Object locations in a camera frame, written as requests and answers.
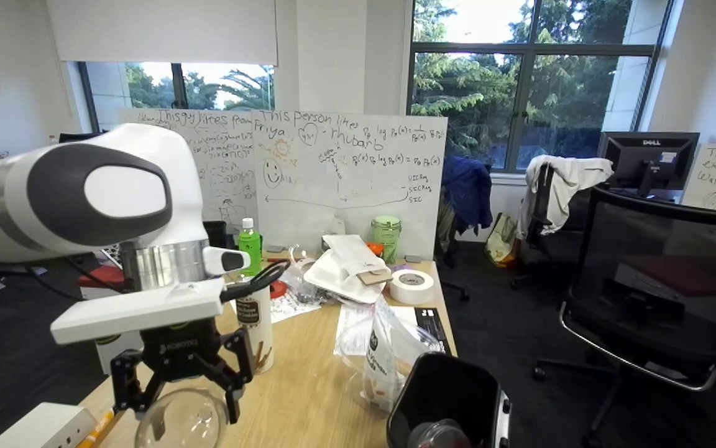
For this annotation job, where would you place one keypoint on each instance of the crumpled clear plastic bag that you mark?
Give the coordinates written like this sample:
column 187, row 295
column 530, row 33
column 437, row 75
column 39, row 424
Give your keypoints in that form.
column 386, row 348

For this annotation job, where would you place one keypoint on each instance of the black yellow marker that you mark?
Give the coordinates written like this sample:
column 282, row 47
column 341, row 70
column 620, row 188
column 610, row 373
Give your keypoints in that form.
column 99, row 432

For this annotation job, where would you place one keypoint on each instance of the whiteboard with sun drawing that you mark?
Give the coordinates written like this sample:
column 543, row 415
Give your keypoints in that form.
column 350, row 174

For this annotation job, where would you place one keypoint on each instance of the tall clear canister black label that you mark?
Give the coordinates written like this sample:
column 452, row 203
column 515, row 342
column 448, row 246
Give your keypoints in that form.
column 264, row 331

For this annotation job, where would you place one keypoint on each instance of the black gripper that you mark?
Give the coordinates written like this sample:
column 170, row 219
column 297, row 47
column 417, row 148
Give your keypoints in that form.
column 186, row 348

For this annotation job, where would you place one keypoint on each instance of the green plastic bottle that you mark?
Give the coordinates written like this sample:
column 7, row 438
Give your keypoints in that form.
column 252, row 244

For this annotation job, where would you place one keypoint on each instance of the white paper sheet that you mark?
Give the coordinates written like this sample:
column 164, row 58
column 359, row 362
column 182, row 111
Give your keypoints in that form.
column 297, row 310

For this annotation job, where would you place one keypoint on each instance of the blue jacket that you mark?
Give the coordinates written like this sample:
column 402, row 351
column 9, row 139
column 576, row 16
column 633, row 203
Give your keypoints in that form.
column 468, row 189

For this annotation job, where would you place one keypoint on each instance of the black landfill bin with trash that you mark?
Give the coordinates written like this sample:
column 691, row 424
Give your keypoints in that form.
column 448, row 389

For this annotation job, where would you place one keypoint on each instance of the small brown card box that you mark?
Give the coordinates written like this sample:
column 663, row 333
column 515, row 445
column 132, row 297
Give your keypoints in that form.
column 374, row 276

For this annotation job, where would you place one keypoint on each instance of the small black Dell monitor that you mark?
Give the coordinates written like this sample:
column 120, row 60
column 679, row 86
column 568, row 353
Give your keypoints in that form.
column 648, row 158

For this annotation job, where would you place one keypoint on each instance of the clear plastic zip bag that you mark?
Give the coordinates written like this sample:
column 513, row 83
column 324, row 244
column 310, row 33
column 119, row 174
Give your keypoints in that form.
column 355, row 326

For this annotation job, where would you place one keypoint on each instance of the white cloth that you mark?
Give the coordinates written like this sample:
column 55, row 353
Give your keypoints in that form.
column 571, row 178

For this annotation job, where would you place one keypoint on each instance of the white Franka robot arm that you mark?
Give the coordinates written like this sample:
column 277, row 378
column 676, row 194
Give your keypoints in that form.
column 44, row 199

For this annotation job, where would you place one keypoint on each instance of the white power box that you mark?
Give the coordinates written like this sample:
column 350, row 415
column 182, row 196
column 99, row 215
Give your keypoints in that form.
column 44, row 424

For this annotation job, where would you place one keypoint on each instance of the yellow bag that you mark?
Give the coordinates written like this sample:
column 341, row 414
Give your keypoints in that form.
column 504, row 240

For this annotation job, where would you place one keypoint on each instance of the white tape roll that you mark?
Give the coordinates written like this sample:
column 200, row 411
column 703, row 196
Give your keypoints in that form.
column 398, row 291

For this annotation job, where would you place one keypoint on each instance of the light green container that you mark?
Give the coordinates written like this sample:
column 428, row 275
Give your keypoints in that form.
column 386, row 238

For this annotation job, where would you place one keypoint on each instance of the white roller blind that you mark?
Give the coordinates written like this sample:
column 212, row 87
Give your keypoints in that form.
column 160, row 28

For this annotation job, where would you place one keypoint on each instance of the black chair under white cloth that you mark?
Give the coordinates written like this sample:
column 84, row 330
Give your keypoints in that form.
column 540, row 218

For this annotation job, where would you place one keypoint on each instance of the white papers pile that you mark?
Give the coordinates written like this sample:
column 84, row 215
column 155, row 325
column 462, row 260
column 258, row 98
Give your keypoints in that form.
column 341, row 269

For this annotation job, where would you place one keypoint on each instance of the black mesh office chair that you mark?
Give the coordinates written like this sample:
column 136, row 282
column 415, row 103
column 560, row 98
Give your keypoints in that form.
column 657, row 282

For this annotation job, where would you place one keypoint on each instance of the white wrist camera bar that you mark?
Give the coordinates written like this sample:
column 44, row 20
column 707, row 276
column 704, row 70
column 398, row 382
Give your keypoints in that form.
column 136, row 311

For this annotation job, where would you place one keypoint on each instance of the whiteboard with dense writing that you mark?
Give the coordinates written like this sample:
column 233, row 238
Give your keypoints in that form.
column 224, row 174

